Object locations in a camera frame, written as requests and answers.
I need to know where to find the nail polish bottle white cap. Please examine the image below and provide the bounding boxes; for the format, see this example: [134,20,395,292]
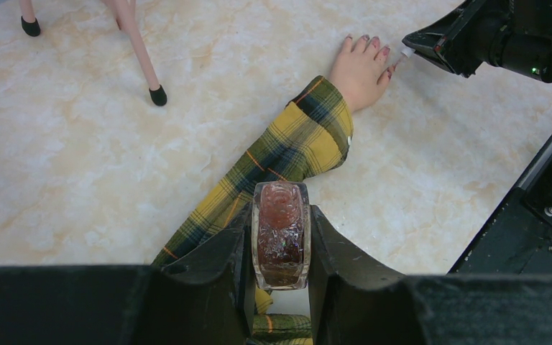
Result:
[252,181,311,290]

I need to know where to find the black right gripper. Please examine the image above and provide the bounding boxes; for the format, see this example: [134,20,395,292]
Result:
[402,1,511,78]

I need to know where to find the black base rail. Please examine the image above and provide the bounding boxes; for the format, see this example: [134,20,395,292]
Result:
[450,135,552,275]

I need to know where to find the mannequin hand painted nails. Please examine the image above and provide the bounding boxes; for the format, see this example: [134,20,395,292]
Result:
[327,34,396,113]

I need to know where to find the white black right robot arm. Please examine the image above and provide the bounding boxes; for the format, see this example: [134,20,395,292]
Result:
[402,0,552,83]

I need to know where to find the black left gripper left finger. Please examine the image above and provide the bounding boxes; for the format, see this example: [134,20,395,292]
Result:
[0,206,255,344]

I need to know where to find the nail polish brush cap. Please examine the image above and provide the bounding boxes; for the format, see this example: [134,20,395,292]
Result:
[393,47,415,69]

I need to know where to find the yellow plaid shirt sleeve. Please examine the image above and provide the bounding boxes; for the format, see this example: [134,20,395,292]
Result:
[151,75,355,345]

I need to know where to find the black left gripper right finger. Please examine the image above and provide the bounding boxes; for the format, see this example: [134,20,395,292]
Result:
[308,206,552,344]

